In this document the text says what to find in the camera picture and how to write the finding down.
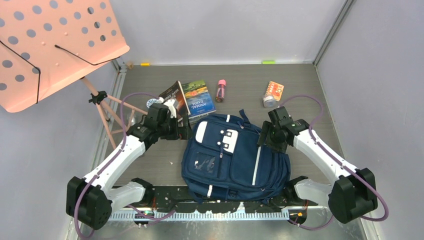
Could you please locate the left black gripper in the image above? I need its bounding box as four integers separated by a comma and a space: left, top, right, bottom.
157, 113, 194, 141

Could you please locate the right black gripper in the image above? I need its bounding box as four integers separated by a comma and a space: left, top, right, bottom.
256, 120, 288, 154

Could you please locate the navy blue student backpack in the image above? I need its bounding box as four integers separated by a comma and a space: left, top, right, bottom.
181, 109, 291, 204

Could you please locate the pink capped tube bottle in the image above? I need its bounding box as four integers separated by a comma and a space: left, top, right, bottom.
215, 79, 227, 103

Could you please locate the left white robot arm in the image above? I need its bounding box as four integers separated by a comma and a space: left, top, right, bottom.
65, 99, 192, 230

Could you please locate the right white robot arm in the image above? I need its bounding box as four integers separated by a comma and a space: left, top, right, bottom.
258, 107, 378, 224

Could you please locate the blue patterned tape roll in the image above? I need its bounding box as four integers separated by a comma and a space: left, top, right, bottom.
146, 98, 157, 109

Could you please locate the clear tape roll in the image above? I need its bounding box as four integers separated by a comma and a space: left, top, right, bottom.
262, 94, 278, 108

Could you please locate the dark Three Days book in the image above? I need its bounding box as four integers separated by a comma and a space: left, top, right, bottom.
158, 80, 191, 121

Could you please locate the orange small notebook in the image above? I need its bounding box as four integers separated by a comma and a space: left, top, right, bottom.
265, 81, 285, 102

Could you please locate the blue Animal Farm book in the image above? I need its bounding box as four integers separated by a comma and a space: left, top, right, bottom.
181, 79, 216, 125

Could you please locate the green tape marker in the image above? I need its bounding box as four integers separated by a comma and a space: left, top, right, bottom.
261, 60, 276, 65

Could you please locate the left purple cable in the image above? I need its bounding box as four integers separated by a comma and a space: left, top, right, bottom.
73, 92, 170, 240

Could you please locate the black mounting base plate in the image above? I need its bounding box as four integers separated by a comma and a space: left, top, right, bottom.
149, 185, 317, 214

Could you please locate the aluminium frame rail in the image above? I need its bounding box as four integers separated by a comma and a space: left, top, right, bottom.
70, 185, 372, 222

